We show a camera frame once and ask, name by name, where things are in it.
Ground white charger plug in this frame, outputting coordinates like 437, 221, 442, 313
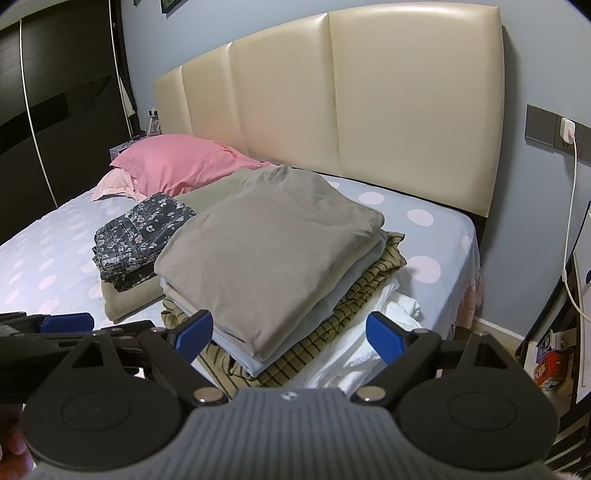
555, 115, 579, 149

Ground white charger cable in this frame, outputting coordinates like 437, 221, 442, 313
560, 137, 591, 320

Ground dark floral jeans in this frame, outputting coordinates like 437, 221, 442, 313
91, 191, 199, 293

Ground black wardrobe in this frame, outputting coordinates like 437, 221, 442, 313
0, 2, 140, 241

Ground beige shirt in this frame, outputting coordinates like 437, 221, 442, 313
153, 164, 387, 364

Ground white nightstand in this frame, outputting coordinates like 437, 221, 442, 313
108, 133, 154, 161

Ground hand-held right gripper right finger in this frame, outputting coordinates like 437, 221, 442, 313
351, 311, 526, 409

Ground olive striped garment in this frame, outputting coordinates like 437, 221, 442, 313
160, 230, 409, 389

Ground light pink pillow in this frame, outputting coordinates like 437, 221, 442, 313
90, 167, 145, 202

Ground cream padded headboard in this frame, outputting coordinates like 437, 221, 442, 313
152, 0, 505, 221

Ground grey wall outlet panel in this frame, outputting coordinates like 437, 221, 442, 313
525, 103, 591, 163

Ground white hanging cloth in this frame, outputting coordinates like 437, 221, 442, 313
117, 68, 139, 123

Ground person's left hand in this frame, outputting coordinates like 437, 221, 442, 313
0, 405, 34, 462

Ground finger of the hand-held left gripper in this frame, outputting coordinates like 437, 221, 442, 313
0, 311, 95, 334
0, 321, 155, 345

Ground orange box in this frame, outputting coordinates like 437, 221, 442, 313
532, 347, 574, 391

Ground olive khaki garment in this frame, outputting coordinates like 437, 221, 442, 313
100, 167, 260, 325

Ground pink bed skirt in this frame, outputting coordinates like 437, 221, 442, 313
456, 271, 484, 329

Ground black side shelf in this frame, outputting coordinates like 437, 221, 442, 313
514, 250, 591, 468

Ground polka dot bed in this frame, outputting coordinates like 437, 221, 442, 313
0, 172, 484, 398

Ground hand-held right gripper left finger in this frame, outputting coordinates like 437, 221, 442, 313
57, 309, 229, 409

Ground pale grey garment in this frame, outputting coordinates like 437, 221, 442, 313
158, 230, 392, 379

